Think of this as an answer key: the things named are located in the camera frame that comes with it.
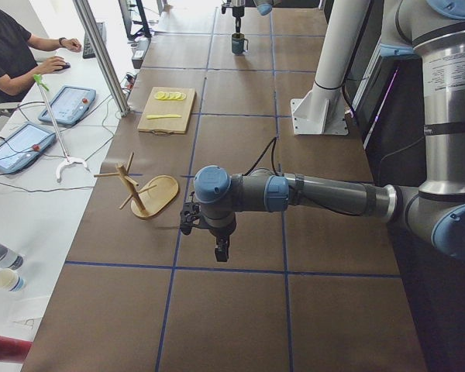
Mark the wooden cup storage rack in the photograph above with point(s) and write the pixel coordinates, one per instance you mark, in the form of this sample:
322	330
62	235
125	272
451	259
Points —
148	200

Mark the wooden cutting board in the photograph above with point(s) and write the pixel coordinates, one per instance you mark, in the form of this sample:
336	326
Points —
155	107

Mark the teach pendant tablet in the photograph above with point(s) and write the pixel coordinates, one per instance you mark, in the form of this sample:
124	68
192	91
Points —
70	104
22	148

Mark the teal mug yellow inside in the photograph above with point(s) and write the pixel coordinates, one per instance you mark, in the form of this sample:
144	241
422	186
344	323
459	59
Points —
239	44

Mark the near teach pendant tablet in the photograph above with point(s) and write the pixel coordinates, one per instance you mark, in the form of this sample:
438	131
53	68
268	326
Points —
22	148

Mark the aluminium frame post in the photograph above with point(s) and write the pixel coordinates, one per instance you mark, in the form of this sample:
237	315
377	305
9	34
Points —
87	19

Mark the far teach pendant tablet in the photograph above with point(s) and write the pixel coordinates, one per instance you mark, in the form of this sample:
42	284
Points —
70	104

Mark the clear water bottle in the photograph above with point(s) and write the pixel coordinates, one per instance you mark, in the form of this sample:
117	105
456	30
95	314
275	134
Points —
9	259

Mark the seated person black shirt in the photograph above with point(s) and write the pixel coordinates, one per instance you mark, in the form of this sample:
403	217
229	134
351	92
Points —
17	63

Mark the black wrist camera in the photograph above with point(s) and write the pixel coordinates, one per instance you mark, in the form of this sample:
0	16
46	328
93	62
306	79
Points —
190	216
226	4

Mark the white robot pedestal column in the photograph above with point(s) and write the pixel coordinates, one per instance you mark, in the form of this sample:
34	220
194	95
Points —
321	111

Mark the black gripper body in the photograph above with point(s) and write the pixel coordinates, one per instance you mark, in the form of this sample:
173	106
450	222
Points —
219	232
237	12

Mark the yellow plastic knife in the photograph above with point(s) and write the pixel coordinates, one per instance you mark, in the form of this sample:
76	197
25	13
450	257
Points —
164	116

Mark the white paper cup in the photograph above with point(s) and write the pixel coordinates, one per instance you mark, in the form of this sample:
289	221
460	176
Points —
10	280

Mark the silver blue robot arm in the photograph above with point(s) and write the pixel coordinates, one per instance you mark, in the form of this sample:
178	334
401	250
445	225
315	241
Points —
434	31
264	7

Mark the lemon slice one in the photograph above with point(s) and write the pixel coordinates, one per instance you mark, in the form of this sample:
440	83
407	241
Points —
157	96

